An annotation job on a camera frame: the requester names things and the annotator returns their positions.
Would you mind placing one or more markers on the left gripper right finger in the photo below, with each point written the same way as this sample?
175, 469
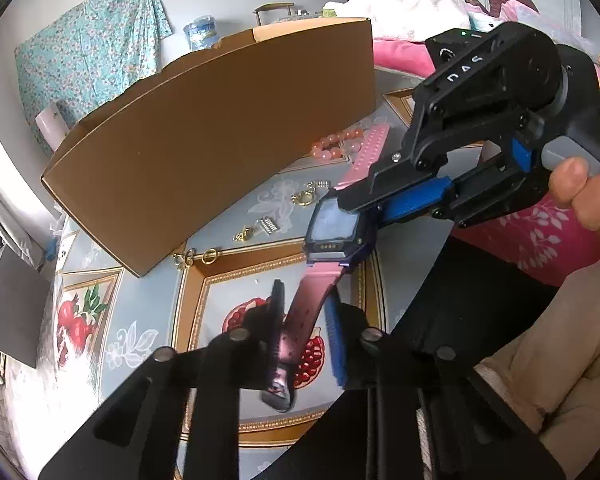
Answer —
427, 416

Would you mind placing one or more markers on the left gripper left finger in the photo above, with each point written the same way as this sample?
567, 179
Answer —
177, 414

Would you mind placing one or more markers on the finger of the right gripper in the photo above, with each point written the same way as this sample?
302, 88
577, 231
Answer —
470, 199
394, 174

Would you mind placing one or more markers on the pink strap smart watch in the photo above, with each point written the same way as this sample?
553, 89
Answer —
336, 241

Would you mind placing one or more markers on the silver rhinestone earring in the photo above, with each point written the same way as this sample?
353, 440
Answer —
267, 225

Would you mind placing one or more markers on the gold bow charm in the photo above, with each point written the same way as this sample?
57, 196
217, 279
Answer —
245, 234

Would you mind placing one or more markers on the gold clover earring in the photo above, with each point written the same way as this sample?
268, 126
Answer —
184, 260

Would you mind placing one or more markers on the beige sleeve forearm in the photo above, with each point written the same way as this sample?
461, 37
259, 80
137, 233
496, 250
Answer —
550, 375

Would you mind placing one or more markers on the pink floral bedding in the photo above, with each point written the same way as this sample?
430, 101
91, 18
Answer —
545, 240

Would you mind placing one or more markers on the white pink blanket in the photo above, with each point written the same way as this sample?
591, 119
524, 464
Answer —
409, 20

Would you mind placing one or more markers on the grey cabinet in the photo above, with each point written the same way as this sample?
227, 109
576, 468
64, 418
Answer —
23, 295

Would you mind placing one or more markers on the wooden chair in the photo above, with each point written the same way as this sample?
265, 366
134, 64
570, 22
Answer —
273, 7

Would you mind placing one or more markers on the brown cardboard box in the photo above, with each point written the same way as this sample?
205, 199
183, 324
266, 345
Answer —
147, 170

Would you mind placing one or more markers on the blue water jug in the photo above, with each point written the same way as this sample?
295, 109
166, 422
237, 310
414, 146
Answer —
201, 33

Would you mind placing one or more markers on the pink rolled mat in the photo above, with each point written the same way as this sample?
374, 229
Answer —
52, 125

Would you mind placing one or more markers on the floral blue wall cloth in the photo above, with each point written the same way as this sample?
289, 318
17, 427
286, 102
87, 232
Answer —
88, 57

